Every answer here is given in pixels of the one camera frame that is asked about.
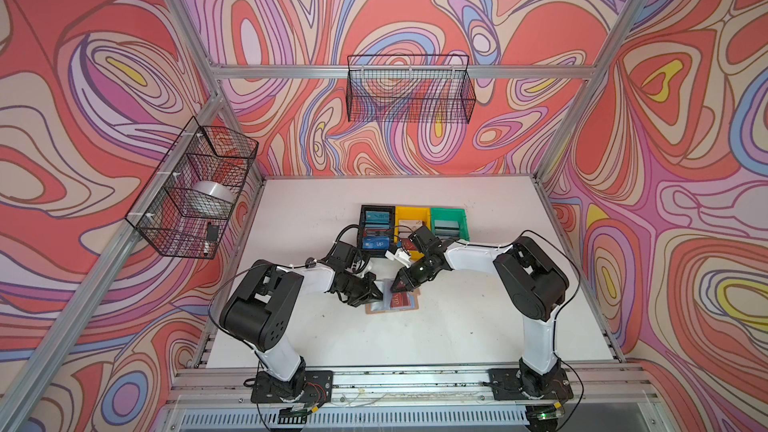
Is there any red card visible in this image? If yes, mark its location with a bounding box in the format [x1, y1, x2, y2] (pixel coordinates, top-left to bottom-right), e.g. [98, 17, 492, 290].
[390, 292, 416, 310]

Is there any tan card holder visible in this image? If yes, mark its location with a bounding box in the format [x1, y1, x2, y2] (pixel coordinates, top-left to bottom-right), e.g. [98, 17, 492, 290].
[365, 279, 420, 315]

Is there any blue VIP card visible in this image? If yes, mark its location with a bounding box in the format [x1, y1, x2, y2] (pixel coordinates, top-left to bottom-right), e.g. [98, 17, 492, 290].
[362, 236, 390, 251]

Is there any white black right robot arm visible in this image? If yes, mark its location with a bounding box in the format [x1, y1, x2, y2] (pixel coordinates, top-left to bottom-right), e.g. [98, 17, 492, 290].
[390, 226, 570, 377]

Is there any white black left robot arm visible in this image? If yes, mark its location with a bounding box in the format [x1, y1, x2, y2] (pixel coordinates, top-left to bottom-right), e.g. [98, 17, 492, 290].
[217, 242, 383, 383]

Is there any teal card in black bin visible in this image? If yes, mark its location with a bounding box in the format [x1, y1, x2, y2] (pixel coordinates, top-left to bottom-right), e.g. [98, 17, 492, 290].
[365, 210, 390, 224]

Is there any green plastic bin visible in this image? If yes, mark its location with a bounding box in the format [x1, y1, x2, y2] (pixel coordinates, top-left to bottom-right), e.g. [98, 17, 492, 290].
[430, 207, 470, 242]

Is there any yellow plastic bin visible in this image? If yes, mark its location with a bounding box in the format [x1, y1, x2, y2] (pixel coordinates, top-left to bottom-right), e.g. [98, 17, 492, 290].
[395, 206, 431, 261]

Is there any black plastic bin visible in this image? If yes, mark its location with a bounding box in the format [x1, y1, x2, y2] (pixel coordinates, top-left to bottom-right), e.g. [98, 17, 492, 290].
[357, 204, 396, 257]

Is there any white tape roll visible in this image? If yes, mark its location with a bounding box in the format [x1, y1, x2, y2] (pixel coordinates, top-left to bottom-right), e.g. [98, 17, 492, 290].
[192, 180, 235, 203]

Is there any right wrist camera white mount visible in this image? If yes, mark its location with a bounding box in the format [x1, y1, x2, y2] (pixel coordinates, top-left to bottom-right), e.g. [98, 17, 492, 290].
[385, 248, 413, 267]

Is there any black corrugated cable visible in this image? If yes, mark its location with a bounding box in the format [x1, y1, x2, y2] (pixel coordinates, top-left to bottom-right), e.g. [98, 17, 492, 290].
[333, 224, 364, 253]

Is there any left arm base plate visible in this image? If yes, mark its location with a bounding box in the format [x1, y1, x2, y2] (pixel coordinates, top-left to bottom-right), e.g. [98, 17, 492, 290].
[245, 369, 334, 406]

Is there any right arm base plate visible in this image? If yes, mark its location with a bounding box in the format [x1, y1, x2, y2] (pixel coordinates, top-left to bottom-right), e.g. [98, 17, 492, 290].
[487, 362, 574, 402]

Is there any back wire basket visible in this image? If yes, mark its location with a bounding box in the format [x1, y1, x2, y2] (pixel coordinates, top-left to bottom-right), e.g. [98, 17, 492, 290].
[346, 52, 477, 124]

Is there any wire basket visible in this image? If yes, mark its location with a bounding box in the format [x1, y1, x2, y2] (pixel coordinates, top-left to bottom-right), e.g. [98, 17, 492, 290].
[346, 52, 477, 124]
[125, 118, 259, 260]

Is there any left wire basket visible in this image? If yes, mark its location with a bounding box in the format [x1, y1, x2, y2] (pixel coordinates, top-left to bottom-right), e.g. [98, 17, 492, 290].
[125, 118, 259, 260]

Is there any aluminium rail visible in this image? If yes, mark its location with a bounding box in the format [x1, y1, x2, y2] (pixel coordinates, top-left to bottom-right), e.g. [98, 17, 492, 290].
[154, 362, 675, 431]

